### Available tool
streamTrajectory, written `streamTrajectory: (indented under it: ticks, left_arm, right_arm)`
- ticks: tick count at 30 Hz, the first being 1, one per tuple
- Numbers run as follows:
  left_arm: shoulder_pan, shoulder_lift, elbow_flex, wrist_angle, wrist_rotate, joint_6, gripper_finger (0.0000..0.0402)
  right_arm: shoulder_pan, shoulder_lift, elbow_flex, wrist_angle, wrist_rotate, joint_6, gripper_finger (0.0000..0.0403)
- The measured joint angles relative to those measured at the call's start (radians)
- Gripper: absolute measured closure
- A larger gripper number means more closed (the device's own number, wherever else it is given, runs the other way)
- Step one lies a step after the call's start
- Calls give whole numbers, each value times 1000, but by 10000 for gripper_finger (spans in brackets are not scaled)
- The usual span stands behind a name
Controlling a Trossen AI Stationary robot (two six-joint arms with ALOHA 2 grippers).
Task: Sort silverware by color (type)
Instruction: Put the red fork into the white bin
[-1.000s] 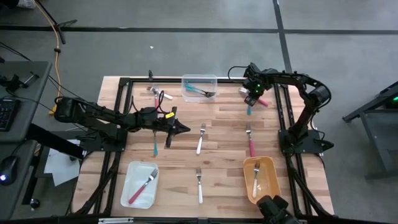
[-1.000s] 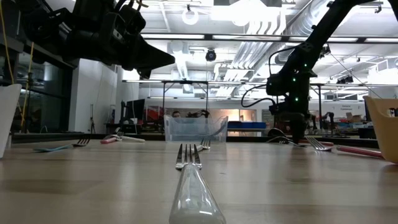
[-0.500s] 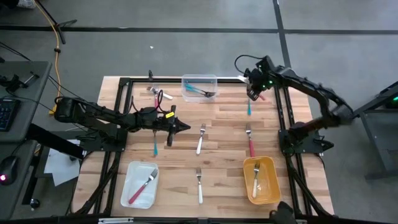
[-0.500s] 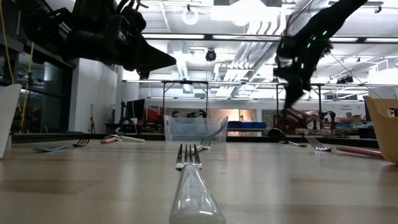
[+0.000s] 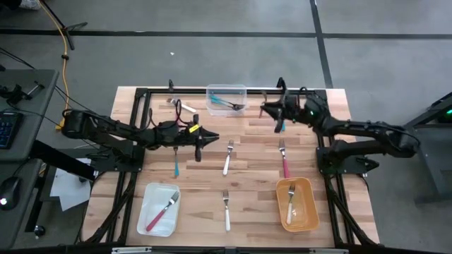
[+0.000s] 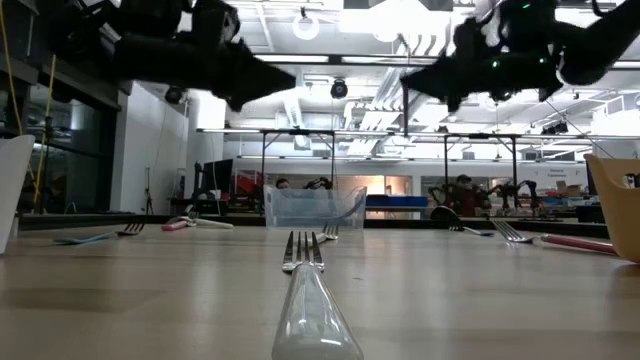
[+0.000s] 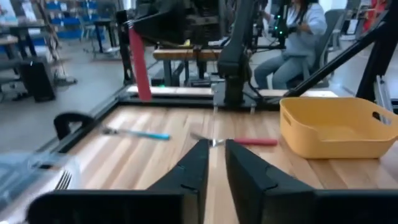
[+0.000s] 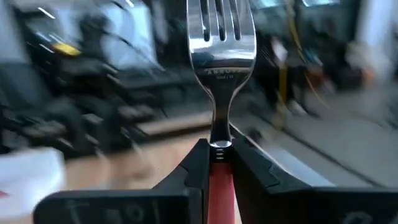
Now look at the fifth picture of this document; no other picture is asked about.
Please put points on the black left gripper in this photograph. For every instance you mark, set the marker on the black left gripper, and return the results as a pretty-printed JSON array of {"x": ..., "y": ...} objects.
[{"x": 192, "y": 135}]

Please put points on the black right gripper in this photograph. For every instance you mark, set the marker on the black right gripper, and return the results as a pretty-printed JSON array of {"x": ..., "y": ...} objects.
[{"x": 295, "y": 109}]

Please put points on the white rectangular tray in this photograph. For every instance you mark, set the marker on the white rectangular tray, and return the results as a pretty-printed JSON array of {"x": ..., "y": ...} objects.
[{"x": 169, "y": 225}]

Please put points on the orange rectangular tray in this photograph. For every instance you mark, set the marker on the orange rectangular tray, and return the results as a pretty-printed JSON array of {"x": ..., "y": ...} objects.
[{"x": 307, "y": 208}]

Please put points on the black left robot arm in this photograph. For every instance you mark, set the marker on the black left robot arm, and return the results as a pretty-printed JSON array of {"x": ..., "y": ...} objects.
[{"x": 116, "y": 130}]

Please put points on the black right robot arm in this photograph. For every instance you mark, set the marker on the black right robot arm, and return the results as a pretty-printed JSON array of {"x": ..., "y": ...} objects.
[{"x": 353, "y": 128}]

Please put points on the large black table clamp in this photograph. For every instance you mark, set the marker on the large black table clamp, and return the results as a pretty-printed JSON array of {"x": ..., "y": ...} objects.
[{"x": 281, "y": 84}]

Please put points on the clear plastic container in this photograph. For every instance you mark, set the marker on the clear plastic container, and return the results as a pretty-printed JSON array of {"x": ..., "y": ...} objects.
[{"x": 229, "y": 90}]

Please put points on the small black table clamp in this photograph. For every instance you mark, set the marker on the small black table clamp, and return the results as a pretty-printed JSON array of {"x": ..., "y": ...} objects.
[{"x": 171, "y": 84}]

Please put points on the black metal beam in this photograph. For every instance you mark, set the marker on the black metal beam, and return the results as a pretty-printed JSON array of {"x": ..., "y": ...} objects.
[{"x": 60, "y": 160}]

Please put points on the white paper sheet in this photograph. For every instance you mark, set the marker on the white paper sheet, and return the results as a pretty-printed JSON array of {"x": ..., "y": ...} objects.
[
  {"x": 74, "y": 204},
  {"x": 65, "y": 187}
]

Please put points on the dark grey equipment cart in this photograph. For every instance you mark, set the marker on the dark grey equipment cart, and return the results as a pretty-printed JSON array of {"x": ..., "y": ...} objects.
[{"x": 431, "y": 169}]

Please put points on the black tripod stand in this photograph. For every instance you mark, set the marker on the black tripod stand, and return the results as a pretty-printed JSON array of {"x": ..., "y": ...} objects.
[{"x": 76, "y": 26}]

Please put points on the grey desk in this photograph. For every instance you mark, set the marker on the grey desk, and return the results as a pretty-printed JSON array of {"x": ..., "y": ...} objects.
[{"x": 35, "y": 116}]

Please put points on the grey side table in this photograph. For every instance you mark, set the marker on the grey side table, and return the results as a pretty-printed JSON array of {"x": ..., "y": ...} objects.
[{"x": 31, "y": 183}]

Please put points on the black caster wheel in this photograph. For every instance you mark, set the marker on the black caster wheel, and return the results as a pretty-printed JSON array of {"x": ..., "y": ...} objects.
[{"x": 39, "y": 231}]

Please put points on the black clamp tool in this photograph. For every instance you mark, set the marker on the black clamp tool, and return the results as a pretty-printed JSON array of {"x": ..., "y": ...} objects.
[{"x": 16, "y": 94}]

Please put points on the black keyboard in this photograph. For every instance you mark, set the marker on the black keyboard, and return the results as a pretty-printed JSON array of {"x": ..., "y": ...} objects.
[{"x": 7, "y": 130}]

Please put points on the black computer mouse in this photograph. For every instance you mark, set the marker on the black computer mouse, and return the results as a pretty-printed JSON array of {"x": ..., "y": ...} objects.
[{"x": 10, "y": 192}]

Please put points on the white shoe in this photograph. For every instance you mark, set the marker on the white shoe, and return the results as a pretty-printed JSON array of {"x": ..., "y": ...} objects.
[{"x": 26, "y": 3}]

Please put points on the black aluminium table frame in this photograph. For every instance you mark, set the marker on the black aluminium table frame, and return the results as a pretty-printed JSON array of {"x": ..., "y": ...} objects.
[{"x": 254, "y": 92}]

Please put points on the silver metal bracket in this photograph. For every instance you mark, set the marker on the silver metal bracket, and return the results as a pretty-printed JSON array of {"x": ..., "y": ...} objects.
[
  {"x": 130, "y": 250},
  {"x": 328, "y": 251}
]

